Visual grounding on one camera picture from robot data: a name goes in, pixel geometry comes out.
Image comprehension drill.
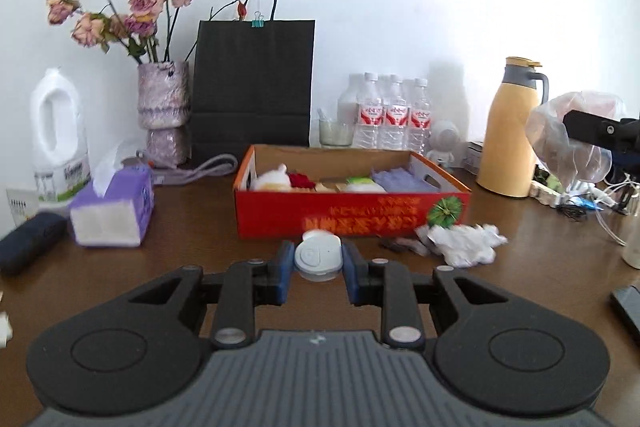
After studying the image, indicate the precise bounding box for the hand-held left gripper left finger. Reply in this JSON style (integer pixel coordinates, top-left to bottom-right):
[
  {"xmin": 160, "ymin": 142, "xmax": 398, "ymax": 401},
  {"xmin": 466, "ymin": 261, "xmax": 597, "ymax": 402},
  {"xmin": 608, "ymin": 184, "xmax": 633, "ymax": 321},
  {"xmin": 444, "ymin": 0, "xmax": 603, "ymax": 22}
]
[{"xmin": 95, "ymin": 239, "xmax": 297, "ymax": 350}]

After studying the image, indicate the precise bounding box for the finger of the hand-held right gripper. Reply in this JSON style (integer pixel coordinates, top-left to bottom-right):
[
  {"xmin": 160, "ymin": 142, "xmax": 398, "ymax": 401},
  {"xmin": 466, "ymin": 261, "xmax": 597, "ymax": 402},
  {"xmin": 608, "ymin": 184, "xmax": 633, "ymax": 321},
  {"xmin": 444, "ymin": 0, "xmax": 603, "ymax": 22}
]
[{"xmin": 562, "ymin": 109, "xmax": 640, "ymax": 158}]

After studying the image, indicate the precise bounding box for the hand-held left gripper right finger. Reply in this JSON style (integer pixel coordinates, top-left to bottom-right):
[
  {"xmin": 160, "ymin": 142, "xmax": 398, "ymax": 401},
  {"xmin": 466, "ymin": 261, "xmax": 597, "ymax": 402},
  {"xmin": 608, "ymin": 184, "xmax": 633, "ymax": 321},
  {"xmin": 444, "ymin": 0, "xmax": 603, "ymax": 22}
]
[{"xmin": 341, "ymin": 238, "xmax": 541, "ymax": 351}]

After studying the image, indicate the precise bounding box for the white round case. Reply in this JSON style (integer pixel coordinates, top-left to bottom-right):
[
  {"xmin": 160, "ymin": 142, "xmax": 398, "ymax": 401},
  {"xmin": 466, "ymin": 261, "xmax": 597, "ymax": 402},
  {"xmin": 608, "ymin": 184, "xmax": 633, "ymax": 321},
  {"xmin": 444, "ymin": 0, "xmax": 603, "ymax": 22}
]
[{"xmin": 294, "ymin": 229, "xmax": 346, "ymax": 282}]

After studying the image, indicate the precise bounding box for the clear iridescent plastic bag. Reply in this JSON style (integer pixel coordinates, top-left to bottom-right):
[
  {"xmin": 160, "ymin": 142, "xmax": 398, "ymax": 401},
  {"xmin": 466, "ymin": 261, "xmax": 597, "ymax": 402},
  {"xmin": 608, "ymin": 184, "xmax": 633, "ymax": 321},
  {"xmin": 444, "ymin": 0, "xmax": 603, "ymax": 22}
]
[{"xmin": 525, "ymin": 91, "xmax": 628, "ymax": 188}]

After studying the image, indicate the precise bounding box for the red cardboard box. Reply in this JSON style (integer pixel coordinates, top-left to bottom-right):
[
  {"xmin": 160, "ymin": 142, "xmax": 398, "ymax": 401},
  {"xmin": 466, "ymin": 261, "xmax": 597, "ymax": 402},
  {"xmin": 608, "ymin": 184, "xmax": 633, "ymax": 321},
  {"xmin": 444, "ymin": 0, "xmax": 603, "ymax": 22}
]
[{"xmin": 234, "ymin": 144, "xmax": 472, "ymax": 240}]

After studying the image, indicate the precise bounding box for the yellow and white plush toy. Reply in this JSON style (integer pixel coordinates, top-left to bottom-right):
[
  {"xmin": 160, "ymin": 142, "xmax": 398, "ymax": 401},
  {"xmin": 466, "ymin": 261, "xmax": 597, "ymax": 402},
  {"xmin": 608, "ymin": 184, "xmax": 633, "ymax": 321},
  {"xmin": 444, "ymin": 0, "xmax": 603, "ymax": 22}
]
[{"xmin": 250, "ymin": 163, "xmax": 293, "ymax": 192}]

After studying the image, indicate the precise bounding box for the purple knitted cloth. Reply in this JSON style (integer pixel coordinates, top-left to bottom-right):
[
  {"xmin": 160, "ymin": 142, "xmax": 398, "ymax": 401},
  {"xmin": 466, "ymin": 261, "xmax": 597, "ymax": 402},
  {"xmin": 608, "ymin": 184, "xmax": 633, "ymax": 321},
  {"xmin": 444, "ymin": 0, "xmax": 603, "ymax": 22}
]
[{"xmin": 371, "ymin": 167, "xmax": 426, "ymax": 194}]

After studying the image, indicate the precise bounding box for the white plastic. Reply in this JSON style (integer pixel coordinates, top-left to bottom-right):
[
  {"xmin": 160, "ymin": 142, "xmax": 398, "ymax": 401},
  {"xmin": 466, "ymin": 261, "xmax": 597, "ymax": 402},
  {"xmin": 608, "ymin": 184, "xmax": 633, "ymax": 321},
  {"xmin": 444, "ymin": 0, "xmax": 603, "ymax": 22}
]
[{"xmin": 415, "ymin": 223, "xmax": 508, "ymax": 269}]

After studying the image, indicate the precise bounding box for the white charger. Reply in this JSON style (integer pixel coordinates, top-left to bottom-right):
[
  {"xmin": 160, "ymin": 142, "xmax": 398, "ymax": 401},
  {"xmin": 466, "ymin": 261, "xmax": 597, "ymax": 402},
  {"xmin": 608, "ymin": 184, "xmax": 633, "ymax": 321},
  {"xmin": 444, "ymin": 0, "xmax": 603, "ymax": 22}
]
[{"xmin": 565, "ymin": 179, "xmax": 601, "ymax": 204}]

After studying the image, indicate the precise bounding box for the white power strip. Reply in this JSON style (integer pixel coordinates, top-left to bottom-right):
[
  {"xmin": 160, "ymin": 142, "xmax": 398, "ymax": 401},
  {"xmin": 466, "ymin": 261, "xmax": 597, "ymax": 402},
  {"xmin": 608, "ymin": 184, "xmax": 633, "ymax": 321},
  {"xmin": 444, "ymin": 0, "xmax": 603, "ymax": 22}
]
[{"xmin": 531, "ymin": 179, "xmax": 571, "ymax": 208}]

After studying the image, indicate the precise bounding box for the black stand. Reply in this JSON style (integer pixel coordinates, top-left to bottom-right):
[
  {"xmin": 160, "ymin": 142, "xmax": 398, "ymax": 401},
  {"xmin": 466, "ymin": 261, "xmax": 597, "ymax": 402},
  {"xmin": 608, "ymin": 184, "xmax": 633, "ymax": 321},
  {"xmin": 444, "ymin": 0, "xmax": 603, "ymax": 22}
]
[{"xmin": 617, "ymin": 184, "xmax": 640, "ymax": 218}]

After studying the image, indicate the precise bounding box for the yellow thermos jug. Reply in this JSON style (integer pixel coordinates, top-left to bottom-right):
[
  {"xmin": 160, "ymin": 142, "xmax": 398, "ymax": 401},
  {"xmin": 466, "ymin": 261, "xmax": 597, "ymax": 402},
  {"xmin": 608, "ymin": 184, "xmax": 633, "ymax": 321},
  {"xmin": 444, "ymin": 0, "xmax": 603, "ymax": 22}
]
[{"xmin": 476, "ymin": 57, "xmax": 551, "ymax": 198}]

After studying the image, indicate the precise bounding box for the small metal tin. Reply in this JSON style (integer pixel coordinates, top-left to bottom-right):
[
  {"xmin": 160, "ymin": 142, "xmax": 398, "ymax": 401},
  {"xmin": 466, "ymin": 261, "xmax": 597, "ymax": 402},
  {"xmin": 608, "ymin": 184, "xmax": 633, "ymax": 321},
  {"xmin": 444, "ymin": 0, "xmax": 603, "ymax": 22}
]
[{"xmin": 466, "ymin": 141, "xmax": 485, "ymax": 172}]

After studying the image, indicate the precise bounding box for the small glass cup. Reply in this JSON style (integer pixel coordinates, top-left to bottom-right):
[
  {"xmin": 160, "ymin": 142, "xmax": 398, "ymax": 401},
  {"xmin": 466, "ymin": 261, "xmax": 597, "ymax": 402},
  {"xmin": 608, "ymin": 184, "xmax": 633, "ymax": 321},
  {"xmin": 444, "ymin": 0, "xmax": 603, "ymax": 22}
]
[{"xmin": 319, "ymin": 117, "xmax": 355, "ymax": 148}]

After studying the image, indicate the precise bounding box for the white robot-shaped speaker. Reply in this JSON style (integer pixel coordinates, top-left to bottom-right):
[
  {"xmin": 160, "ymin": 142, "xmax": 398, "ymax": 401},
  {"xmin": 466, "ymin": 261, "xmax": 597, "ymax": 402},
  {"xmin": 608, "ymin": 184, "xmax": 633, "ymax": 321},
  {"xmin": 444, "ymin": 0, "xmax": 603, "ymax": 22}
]
[{"xmin": 429, "ymin": 121, "xmax": 468, "ymax": 168}]

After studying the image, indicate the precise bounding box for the clear water bottle red label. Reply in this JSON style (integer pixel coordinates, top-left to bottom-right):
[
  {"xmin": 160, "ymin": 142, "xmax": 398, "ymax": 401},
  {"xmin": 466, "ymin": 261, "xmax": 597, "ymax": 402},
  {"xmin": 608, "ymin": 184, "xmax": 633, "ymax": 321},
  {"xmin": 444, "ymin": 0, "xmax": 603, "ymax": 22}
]
[
  {"xmin": 382, "ymin": 74, "xmax": 409, "ymax": 151},
  {"xmin": 407, "ymin": 78, "xmax": 434, "ymax": 155},
  {"xmin": 355, "ymin": 73, "xmax": 385, "ymax": 150}
]

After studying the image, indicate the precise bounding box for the purple tissue pack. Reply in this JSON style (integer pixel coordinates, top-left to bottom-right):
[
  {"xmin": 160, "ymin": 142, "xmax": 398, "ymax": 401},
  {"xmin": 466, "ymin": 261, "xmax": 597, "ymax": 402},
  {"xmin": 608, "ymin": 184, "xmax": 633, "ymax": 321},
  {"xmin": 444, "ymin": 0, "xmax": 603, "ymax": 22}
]
[{"xmin": 69, "ymin": 152, "xmax": 156, "ymax": 249}]

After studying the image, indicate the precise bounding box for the black phone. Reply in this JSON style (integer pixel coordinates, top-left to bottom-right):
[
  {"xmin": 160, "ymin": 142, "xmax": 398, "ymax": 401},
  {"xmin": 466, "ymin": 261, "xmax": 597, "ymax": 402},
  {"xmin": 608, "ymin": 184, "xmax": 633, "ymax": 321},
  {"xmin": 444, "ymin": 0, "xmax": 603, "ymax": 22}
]
[{"xmin": 610, "ymin": 285, "xmax": 640, "ymax": 343}]

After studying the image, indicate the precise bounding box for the black paper bag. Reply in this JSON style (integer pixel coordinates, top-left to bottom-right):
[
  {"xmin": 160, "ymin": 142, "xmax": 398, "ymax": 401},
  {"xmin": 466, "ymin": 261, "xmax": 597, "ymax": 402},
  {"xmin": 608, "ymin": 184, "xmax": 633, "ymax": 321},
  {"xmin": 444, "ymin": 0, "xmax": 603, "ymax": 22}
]
[{"xmin": 187, "ymin": 0, "xmax": 317, "ymax": 165}]

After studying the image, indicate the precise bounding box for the mottled purple vase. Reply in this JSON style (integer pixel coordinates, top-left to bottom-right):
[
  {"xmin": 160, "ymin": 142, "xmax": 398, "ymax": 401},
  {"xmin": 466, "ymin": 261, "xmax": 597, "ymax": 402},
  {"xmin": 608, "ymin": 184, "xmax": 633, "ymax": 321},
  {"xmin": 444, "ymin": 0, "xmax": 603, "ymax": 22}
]
[{"xmin": 137, "ymin": 61, "xmax": 193, "ymax": 168}]

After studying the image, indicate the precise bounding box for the white detergent bottle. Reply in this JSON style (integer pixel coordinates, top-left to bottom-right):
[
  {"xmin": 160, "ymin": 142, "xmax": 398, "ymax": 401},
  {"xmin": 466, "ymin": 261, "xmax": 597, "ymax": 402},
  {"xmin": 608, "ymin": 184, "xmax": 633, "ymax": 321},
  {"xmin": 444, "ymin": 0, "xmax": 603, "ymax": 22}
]
[{"xmin": 30, "ymin": 68, "xmax": 93, "ymax": 210}]

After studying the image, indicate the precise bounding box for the black glasses case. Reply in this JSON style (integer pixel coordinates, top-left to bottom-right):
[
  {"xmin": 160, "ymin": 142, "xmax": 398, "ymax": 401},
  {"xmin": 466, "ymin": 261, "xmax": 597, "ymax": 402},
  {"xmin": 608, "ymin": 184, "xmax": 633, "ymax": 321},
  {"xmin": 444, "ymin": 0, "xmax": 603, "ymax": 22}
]
[{"xmin": 0, "ymin": 212, "xmax": 68, "ymax": 277}]

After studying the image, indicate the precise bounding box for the tangled black cable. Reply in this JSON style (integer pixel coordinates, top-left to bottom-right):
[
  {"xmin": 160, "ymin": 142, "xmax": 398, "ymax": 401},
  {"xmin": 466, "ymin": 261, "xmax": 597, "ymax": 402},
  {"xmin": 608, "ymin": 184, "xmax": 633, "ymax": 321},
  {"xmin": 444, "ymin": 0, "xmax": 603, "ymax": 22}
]
[{"xmin": 555, "ymin": 201, "xmax": 601, "ymax": 221}]

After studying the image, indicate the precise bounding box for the white cable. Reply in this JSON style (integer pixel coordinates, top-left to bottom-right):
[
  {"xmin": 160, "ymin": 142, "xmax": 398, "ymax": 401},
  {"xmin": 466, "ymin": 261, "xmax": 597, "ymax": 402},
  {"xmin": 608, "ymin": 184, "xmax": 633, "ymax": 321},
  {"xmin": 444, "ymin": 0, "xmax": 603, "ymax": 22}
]
[{"xmin": 595, "ymin": 182, "xmax": 632, "ymax": 248}]

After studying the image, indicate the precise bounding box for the grey strap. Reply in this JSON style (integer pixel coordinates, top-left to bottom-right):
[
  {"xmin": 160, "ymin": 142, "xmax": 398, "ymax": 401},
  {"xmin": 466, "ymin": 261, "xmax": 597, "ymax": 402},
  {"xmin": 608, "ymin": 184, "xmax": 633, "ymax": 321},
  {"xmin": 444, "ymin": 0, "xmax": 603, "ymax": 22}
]
[{"xmin": 145, "ymin": 154, "xmax": 238, "ymax": 185}]

